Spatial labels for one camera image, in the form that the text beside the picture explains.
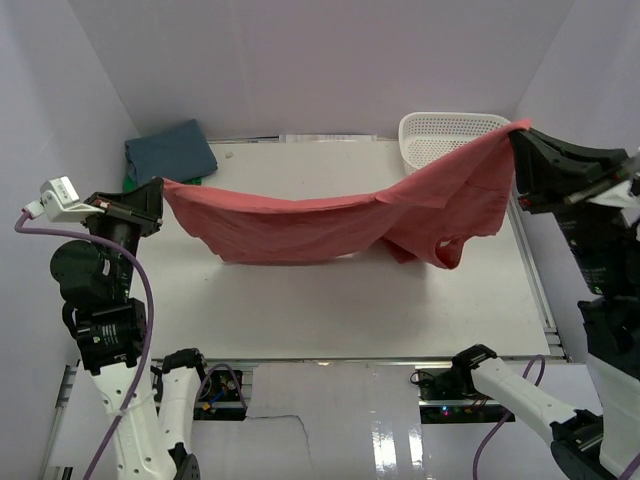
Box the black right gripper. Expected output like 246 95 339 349
505 119 634 292

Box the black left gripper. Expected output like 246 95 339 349
80 174 163 294

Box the red t shirt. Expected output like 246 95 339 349
163 119 531 270

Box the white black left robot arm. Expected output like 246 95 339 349
40 177 212 479

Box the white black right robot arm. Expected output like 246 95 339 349
435 130 639 479

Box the folded green t shirt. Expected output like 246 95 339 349
122 174 203 193

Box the folded blue t shirt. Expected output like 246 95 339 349
125 119 218 186

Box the white perforated plastic basket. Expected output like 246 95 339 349
398 112 510 175

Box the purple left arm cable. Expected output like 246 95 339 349
12 212 249 480

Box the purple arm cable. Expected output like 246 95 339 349
12 212 249 480
469 353 547 480

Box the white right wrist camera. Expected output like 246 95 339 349
589 152 639 209

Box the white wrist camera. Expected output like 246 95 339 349
22 176 101 223
589 152 639 209

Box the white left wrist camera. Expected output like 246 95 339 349
22 176 101 223

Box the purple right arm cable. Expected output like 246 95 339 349
469 353 547 480

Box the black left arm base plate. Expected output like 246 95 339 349
194 367 248 421

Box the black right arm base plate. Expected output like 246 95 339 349
409 369 506 425

